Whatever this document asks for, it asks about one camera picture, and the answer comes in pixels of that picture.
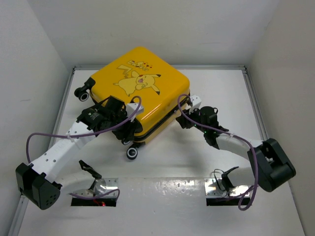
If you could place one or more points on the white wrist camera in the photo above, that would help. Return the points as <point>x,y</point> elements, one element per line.
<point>194,102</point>
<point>134,109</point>

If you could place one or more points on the yellow suitcase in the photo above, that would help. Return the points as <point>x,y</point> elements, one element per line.
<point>137,80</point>

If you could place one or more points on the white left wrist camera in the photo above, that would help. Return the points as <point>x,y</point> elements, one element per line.
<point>134,109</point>

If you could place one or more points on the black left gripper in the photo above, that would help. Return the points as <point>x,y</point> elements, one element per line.
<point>127,132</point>

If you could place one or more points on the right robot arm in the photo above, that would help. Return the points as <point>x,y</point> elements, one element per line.
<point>270,165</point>

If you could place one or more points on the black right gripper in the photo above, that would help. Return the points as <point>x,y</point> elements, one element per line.
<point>184,122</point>

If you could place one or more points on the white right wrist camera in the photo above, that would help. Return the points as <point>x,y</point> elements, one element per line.
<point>194,102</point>

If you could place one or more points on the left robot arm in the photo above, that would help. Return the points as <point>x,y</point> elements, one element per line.
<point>37,179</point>

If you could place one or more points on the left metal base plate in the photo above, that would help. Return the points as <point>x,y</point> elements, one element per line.
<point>105,188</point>

